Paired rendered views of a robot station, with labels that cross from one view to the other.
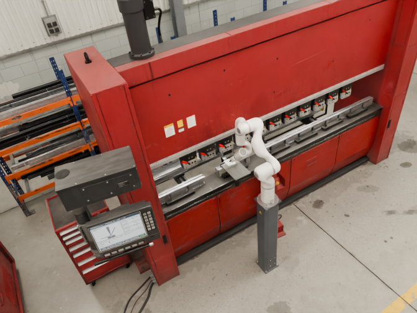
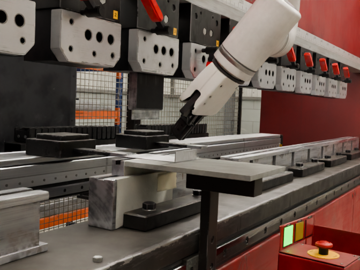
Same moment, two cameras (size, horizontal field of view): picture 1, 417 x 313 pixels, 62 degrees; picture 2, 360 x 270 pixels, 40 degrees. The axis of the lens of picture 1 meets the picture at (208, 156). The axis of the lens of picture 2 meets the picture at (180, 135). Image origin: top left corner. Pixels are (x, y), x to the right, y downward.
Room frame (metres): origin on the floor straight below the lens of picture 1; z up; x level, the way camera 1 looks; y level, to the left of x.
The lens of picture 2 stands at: (1.83, 0.33, 1.11)
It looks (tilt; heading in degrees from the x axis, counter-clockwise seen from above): 4 degrees down; 326
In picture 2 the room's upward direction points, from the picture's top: 2 degrees clockwise
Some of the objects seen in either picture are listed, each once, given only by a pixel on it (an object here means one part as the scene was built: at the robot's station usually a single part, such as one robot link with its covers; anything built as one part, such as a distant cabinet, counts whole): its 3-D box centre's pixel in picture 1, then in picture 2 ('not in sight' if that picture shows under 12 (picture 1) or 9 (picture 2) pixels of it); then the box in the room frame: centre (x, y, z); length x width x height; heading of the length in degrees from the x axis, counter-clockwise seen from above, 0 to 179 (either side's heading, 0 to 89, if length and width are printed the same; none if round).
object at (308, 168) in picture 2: (306, 136); (307, 168); (3.12, -1.13, 0.89); 0.30 x 0.05 x 0.03; 115
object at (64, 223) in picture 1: (92, 236); not in sight; (2.42, 1.31, 0.50); 0.50 x 0.50 x 1.00; 25
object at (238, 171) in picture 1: (236, 169); (205, 166); (2.61, -0.25, 1.00); 0.26 x 0.18 x 0.01; 25
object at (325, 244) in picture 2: not in sight; (323, 249); (2.58, -0.59, 0.79); 0.04 x 0.04 x 0.04
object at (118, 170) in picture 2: not in sight; (147, 163); (2.75, -0.20, 0.99); 0.20 x 0.03 x 0.03; 115
